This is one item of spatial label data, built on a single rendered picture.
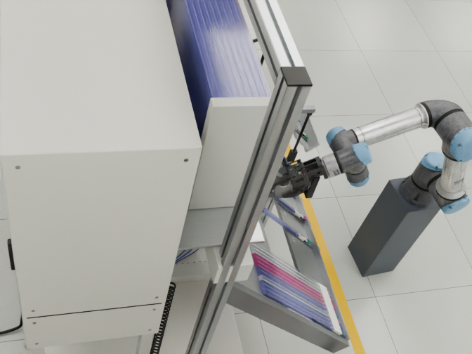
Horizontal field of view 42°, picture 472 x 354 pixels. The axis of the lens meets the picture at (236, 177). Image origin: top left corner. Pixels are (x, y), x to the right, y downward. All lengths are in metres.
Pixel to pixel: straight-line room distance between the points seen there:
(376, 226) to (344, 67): 1.53
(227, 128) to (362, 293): 2.02
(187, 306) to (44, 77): 1.18
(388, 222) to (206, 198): 1.62
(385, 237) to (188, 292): 1.10
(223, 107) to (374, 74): 3.14
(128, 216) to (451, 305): 2.34
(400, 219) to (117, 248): 1.74
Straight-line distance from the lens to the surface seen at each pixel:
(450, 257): 3.45
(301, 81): 0.93
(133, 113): 1.08
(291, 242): 2.05
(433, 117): 2.29
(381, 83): 4.19
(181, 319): 2.10
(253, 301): 1.59
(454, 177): 2.45
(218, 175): 1.29
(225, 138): 1.20
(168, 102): 1.10
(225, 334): 2.10
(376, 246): 2.98
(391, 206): 2.82
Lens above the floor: 2.49
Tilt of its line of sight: 49 degrees down
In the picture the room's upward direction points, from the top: 18 degrees clockwise
